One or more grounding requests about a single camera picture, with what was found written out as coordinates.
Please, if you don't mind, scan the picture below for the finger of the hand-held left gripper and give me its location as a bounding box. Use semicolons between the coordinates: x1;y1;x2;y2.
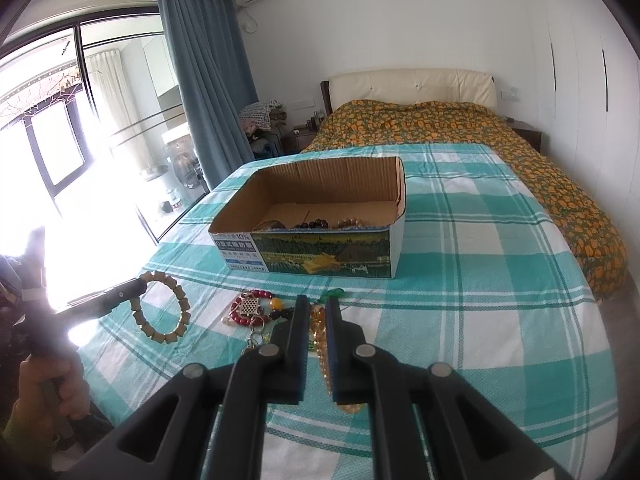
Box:
59;278;149;330

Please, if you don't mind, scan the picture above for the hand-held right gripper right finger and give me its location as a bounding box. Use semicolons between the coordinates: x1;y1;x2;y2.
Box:
325;297;576;480

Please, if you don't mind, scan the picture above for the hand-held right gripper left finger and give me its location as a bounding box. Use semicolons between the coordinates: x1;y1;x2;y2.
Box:
65;295;309;480

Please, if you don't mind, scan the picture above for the amber bead bracelet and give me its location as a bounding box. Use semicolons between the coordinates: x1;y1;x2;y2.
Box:
309;304;362;415

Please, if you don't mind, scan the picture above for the cream square-bead bracelet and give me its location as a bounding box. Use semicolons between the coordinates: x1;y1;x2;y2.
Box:
131;270;189;344

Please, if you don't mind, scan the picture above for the printed cardboard box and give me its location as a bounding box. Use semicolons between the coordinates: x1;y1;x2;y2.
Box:
207;156;407;281

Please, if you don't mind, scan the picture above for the dark bead bracelet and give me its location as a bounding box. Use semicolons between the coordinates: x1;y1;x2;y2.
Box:
292;216;333;232

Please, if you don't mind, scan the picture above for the person's left forearm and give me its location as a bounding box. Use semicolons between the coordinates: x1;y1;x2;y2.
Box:
1;400;59;462

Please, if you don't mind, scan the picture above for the person's left hand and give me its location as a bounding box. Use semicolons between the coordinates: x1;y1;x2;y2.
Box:
10;352;92;442

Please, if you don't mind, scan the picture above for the washing machine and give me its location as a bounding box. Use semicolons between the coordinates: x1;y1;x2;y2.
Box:
167;135;207;192

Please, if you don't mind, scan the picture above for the black-framed window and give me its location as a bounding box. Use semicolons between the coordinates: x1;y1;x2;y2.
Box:
20;105;87;197

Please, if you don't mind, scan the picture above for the teal plaid bed sheet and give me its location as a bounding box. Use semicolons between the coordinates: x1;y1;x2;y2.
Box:
77;142;621;467

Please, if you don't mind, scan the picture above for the sliding glass door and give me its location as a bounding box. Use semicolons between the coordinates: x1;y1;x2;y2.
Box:
75;15;211;246

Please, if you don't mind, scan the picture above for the pile of clothes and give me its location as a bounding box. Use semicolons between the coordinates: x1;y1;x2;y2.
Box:
237;100;289;159

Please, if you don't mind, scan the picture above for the wooden nightstand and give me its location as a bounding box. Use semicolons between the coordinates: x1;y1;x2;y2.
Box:
510;120;544;154
282;127;321;154

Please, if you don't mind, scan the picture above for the blue curtain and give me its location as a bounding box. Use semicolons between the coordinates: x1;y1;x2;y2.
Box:
156;0;261;193

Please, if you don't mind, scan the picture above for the orange floral quilt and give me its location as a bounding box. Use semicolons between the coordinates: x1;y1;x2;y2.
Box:
300;99;628;302

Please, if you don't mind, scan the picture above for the cream padded headboard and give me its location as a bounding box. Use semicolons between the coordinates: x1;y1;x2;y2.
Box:
320;67;499;117

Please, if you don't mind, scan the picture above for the white wardrobe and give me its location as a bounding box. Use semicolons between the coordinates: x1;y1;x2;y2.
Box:
522;0;640;271

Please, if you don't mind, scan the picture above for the silver key ring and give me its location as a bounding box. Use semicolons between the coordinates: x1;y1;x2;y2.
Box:
244;330;269;359

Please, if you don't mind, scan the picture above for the red bead bracelet with pendant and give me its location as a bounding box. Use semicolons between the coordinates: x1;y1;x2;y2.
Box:
227;290;287;331

